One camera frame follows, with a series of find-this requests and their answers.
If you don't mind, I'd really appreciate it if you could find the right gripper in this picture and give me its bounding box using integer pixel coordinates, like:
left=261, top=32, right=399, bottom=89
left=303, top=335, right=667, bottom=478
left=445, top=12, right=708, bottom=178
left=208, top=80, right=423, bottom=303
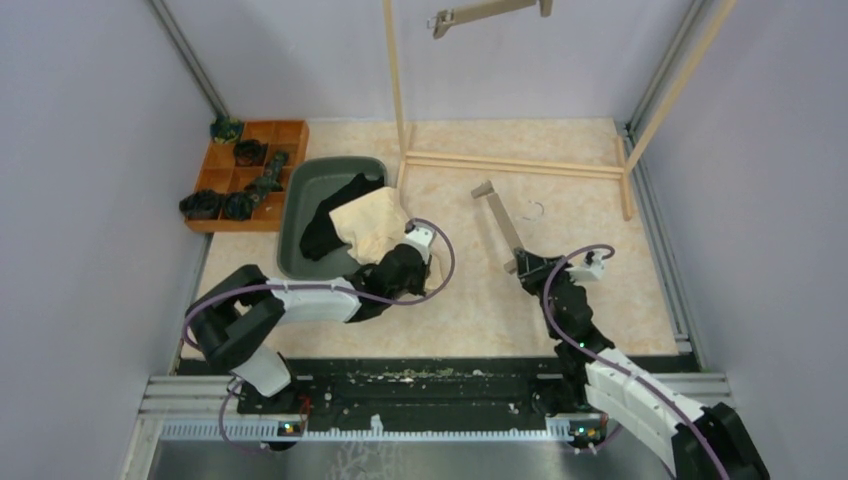
left=517, top=250, right=579, bottom=340

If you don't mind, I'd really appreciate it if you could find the beige cotton underwear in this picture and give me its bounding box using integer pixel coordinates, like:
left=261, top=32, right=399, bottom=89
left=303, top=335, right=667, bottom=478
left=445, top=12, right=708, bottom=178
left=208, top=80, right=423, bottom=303
left=330, top=187, right=444, bottom=297

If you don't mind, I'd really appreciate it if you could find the beige clip hanger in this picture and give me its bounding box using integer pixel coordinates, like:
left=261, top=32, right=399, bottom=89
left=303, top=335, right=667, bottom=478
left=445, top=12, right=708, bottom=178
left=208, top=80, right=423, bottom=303
left=471, top=180, right=526, bottom=274

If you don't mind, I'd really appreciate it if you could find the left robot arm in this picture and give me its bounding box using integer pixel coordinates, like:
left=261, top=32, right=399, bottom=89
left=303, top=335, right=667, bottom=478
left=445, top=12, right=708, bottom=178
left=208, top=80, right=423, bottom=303
left=184, top=243, right=431, bottom=414

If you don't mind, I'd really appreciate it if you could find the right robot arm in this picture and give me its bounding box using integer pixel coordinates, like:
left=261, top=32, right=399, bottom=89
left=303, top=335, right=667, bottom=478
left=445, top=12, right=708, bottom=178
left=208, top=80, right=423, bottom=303
left=513, top=244, right=770, bottom=479

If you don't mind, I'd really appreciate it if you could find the black garment in bin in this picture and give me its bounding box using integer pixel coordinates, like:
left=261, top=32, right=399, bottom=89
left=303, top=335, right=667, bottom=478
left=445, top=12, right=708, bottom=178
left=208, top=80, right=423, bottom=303
left=299, top=172, right=387, bottom=262

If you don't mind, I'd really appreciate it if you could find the dark green plastic bin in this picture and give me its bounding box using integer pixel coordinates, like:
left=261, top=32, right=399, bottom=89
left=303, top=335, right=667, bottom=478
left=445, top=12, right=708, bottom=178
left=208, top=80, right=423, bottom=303
left=277, top=156, right=387, bottom=280

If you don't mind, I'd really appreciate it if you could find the orange compartment tray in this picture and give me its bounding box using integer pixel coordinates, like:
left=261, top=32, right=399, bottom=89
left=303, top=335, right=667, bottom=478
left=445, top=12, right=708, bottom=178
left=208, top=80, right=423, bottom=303
left=184, top=120, right=310, bottom=233

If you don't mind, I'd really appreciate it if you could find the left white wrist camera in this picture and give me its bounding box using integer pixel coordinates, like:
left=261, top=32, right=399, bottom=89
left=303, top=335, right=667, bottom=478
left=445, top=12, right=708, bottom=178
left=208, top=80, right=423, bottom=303
left=402, top=223, right=435, bottom=261

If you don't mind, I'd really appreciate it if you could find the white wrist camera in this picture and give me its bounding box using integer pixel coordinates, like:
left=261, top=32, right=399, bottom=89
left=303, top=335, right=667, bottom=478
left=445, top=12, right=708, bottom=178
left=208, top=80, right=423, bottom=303
left=402, top=223, right=435, bottom=261
left=566, top=252, right=605, bottom=283

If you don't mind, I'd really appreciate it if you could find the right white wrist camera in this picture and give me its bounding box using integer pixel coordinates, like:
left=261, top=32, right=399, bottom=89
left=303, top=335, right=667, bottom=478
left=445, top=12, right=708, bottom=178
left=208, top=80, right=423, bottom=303
left=566, top=252, right=605, bottom=283

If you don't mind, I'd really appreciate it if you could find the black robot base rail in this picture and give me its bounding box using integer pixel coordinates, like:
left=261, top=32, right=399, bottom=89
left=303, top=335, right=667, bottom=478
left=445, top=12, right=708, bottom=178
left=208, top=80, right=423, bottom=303
left=231, top=354, right=631, bottom=435

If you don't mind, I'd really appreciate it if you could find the wooden clothes rack frame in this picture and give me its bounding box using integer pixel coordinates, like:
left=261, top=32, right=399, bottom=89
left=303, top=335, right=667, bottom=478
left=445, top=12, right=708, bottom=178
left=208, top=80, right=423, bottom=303
left=382, top=1, right=735, bottom=220

